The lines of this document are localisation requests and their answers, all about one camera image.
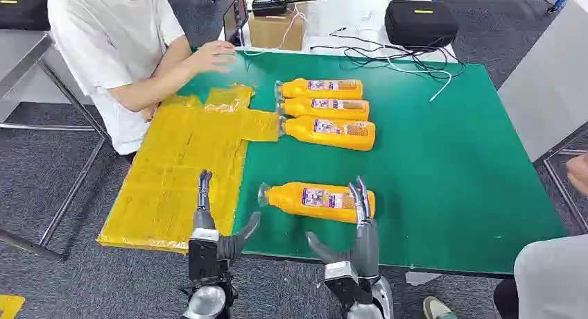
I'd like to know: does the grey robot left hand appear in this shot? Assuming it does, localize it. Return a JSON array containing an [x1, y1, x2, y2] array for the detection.
[[191, 169, 262, 263]]

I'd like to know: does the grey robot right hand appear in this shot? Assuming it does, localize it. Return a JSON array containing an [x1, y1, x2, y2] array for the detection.
[[306, 176, 381, 279]]

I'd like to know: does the orange drink bottle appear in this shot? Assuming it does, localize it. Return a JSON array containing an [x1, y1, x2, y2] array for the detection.
[[277, 115, 377, 153], [257, 181, 377, 225], [275, 96, 371, 122], [274, 78, 364, 101]]

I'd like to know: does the white paper scrap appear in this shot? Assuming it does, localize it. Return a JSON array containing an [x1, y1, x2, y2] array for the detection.
[[404, 271, 443, 287]]

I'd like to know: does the person's shoe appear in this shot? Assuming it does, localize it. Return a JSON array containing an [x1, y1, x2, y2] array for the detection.
[[422, 296, 456, 319]]

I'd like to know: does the green table mat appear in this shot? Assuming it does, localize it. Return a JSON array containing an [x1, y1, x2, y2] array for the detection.
[[176, 50, 569, 277]]

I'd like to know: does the person's hand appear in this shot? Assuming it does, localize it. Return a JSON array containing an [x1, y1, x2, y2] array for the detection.
[[565, 152, 588, 199], [189, 40, 238, 75]]

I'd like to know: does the person in pale trousers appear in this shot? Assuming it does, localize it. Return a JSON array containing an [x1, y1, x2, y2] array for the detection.
[[492, 234, 588, 319]]

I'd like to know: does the cardboard box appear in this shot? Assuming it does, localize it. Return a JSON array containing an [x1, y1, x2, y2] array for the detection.
[[248, 10, 308, 52]]

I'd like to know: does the seated person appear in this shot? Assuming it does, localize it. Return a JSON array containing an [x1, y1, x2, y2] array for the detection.
[[46, 0, 238, 157]]

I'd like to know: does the phone on stand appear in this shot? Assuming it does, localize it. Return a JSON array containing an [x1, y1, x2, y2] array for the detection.
[[223, 0, 251, 47]]

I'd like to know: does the yellow floor marker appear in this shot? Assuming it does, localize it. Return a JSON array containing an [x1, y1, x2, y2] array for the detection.
[[0, 294, 26, 319]]

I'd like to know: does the black controller with antenna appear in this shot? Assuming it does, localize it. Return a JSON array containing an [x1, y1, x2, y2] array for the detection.
[[251, 0, 326, 18]]

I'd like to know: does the black zip case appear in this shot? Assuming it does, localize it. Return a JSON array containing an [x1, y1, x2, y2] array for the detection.
[[0, 0, 52, 32], [383, 0, 460, 49]]

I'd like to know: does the white table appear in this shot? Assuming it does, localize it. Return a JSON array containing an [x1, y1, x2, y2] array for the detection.
[[217, 0, 459, 64]]

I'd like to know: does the pale grey table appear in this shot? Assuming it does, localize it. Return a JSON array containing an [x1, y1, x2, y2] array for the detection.
[[496, 0, 588, 164]]

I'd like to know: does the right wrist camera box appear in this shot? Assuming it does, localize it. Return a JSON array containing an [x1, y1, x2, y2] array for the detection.
[[324, 261, 374, 305]]

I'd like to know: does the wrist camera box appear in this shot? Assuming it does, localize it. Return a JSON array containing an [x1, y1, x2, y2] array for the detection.
[[187, 228, 221, 282], [324, 261, 374, 305]]

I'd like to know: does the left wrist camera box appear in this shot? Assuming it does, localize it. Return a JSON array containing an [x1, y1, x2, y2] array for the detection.
[[187, 228, 221, 282]]

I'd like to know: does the black cable bundle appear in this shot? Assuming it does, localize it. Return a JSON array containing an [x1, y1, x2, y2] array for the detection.
[[309, 27, 467, 84]]

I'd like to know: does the thin white cable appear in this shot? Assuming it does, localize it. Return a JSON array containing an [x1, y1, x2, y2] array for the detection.
[[242, 3, 309, 57]]

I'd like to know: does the grey metal frame table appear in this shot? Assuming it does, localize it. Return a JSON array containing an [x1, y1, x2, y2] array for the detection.
[[0, 29, 112, 263]]

